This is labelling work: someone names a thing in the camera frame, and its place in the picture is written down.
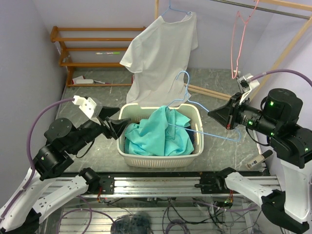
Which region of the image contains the metal hanging rod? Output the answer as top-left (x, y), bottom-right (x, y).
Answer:
top-left (210, 0), bottom-right (310, 20)

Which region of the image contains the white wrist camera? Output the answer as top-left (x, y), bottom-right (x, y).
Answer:
top-left (72, 95), bottom-right (103, 123)
top-left (237, 73), bottom-right (260, 105)

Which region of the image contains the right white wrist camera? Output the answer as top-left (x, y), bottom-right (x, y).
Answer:
top-left (237, 73), bottom-right (260, 105)

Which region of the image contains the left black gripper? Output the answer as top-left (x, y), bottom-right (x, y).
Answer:
top-left (68, 105), bottom-right (131, 153)

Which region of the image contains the navy blue t shirt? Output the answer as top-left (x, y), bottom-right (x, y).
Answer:
top-left (125, 119), bottom-right (194, 156)

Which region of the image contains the white box on rack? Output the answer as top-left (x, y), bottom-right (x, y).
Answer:
top-left (72, 76), bottom-right (95, 85)

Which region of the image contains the green white marker pen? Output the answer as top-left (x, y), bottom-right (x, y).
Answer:
top-left (96, 52), bottom-right (120, 55)

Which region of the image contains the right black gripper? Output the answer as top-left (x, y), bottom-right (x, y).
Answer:
top-left (209, 92), bottom-right (281, 137)

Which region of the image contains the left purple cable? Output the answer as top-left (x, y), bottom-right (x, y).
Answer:
top-left (0, 98), bottom-right (75, 217)

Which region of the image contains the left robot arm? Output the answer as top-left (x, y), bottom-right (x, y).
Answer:
top-left (0, 104), bottom-right (130, 234)

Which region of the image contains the purple cable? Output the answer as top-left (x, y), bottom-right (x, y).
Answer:
top-left (251, 69), bottom-right (312, 88)
top-left (0, 98), bottom-right (75, 217)

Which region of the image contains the white t shirt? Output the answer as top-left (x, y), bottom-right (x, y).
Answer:
top-left (120, 12), bottom-right (198, 107)

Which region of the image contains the blue hanger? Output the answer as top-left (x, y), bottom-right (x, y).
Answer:
top-left (167, 70), bottom-right (242, 142)
top-left (161, 0), bottom-right (191, 16)

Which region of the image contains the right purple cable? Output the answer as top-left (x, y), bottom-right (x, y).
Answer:
top-left (251, 69), bottom-right (312, 88)

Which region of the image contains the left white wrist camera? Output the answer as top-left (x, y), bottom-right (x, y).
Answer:
top-left (72, 95), bottom-right (103, 123)

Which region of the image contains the blue hanger under white shirt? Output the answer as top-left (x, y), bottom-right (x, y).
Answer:
top-left (161, 0), bottom-right (191, 16)

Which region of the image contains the pink wire hanger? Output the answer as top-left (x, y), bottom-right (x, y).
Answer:
top-left (230, 0), bottom-right (259, 79)

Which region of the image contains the teal t shirt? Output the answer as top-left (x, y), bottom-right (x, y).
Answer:
top-left (125, 106), bottom-right (194, 156)

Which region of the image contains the wooden shoe rack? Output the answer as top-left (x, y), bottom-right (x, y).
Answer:
top-left (50, 26), bottom-right (146, 87)

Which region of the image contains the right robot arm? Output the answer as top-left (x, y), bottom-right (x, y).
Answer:
top-left (208, 88), bottom-right (312, 234)

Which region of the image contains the red white pen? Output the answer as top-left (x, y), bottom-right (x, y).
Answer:
top-left (94, 80), bottom-right (111, 85)

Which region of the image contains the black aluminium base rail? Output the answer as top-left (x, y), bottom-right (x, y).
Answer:
top-left (48, 171), bottom-right (244, 195)

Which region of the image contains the wooden clothes rack frame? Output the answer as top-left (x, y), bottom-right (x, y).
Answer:
top-left (154, 0), bottom-right (312, 100)

